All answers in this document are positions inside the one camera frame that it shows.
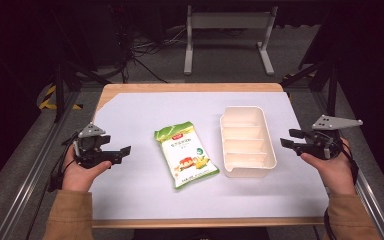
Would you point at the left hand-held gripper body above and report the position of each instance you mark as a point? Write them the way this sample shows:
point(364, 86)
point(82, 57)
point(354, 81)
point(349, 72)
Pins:
point(87, 148)

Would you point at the person's left hand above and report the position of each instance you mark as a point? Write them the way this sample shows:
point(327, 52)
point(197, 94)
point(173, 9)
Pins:
point(76, 176)

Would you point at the person's right hand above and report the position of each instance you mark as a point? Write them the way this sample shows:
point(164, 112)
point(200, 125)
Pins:
point(338, 175)

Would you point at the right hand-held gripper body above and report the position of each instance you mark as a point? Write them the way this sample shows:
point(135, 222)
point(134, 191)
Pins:
point(321, 143)

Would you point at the aluminium rail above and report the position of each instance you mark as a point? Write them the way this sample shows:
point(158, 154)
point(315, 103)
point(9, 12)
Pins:
point(30, 180)
point(368, 190)

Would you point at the white metal stand frame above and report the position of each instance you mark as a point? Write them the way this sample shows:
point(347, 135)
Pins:
point(228, 20)

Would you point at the green and white snack packet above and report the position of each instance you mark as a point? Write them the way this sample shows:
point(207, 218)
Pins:
point(184, 156)

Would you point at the white table mat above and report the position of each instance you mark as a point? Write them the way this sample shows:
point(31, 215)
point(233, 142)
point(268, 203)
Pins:
point(140, 186)

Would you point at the yellow and black hazard tape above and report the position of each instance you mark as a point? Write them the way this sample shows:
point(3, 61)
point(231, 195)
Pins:
point(48, 98)

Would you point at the cream plastic divided container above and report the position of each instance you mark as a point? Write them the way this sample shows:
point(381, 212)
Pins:
point(246, 143)

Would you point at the black tripod stand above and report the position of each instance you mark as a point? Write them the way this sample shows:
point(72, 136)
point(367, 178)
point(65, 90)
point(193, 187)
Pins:
point(330, 83)
point(60, 90)

